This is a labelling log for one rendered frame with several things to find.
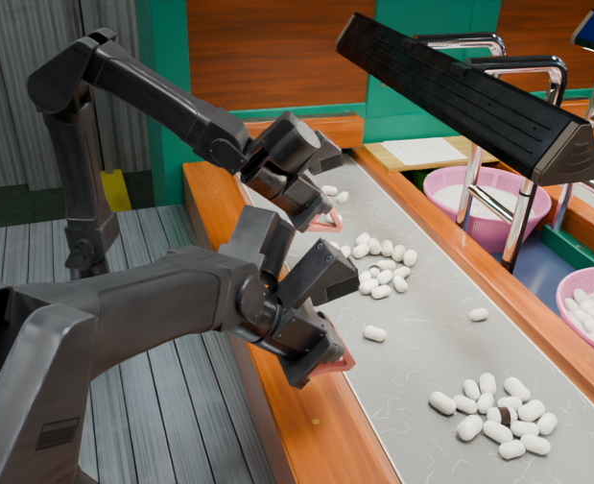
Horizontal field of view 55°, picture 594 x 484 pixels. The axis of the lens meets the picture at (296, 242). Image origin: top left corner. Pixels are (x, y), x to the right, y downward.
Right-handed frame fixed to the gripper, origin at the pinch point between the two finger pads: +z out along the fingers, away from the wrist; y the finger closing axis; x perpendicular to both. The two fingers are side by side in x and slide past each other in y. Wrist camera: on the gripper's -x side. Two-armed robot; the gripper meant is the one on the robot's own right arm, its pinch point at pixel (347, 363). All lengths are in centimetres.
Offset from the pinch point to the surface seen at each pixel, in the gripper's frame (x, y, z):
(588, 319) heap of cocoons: -23.4, 5.8, 39.3
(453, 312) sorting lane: -10.2, 13.6, 24.3
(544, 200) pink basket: -37, 40, 52
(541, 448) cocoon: -7.9, -13.5, 19.3
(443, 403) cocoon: -3.1, -4.2, 13.3
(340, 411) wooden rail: 5.1, -2.1, 2.6
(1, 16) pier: 39, 235, -42
